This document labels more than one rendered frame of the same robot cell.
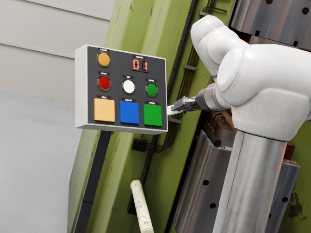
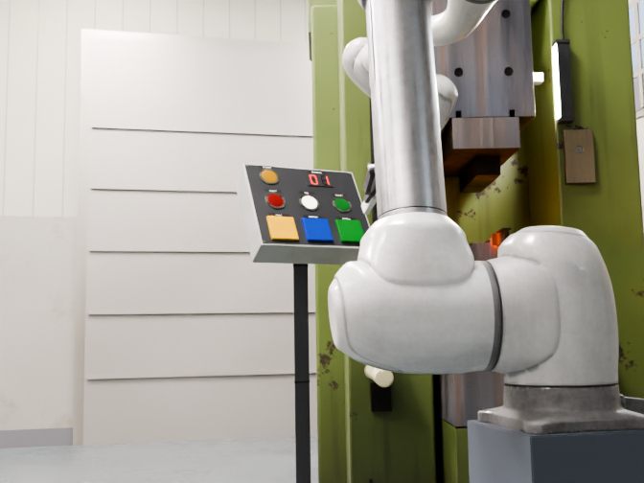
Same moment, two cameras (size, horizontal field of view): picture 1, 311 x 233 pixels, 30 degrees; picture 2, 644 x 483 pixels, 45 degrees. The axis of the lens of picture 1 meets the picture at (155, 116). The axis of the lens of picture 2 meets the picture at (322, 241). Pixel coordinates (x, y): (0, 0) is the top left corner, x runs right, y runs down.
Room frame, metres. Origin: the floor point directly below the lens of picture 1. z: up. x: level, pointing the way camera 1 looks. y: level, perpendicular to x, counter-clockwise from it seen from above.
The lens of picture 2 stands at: (-0.07, -0.32, 0.73)
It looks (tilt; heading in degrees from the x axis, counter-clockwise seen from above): 7 degrees up; 11
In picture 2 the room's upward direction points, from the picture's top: 1 degrees counter-clockwise
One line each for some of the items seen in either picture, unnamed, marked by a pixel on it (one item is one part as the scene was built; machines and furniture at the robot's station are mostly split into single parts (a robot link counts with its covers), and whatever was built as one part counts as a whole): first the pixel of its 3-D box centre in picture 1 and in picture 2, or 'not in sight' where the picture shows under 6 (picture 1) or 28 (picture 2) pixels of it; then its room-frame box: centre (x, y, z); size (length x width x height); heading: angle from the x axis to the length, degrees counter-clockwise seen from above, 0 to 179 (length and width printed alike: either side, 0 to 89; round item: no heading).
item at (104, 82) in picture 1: (104, 83); (275, 200); (1.95, 0.20, 1.09); 0.05 x 0.03 x 0.04; 101
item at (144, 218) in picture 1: (141, 207); (378, 374); (2.11, -0.05, 0.62); 0.44 x 0.05 x 0.05; 11
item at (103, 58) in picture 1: (103, 59); (269, 176); (1.98, 0.23, 1.16); 0.05 x 0.03 x 0.04; 101
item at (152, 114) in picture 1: (152, 115); (350, 232); (2.03, 0.01, 1.01); 0.07 x 0.05 x 0.07; 126
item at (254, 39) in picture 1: (256, 44); (472, 149); (2.47, -0.33, 1.32); 0.42 x 0.20 x 0.10; 11
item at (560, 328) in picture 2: not in sight; (548, 304); (1.09, -0.42, 0.77); 0.18 x 0.16 x 0.22; 106
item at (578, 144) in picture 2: not in sight; (579, 156); (2.45, -0.65, 1.27); 0.09 x 0.02 x 0.17; 101
